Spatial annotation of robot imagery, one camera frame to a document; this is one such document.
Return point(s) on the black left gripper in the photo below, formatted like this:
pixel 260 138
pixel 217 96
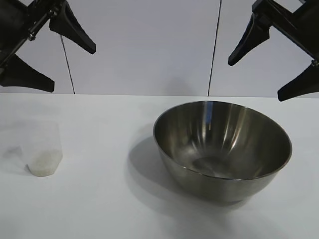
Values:
pixel 15 22

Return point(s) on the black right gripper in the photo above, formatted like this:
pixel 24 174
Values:
pixel 296 27

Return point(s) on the translucent plastic measuring cup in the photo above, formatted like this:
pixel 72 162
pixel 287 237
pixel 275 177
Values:
pixel 47 139

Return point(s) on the stainless steel mixing bowl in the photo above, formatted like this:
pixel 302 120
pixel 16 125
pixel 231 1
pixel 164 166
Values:
pixel 224 154

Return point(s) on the white rice grains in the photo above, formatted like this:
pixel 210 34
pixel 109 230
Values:
pixel 45 164

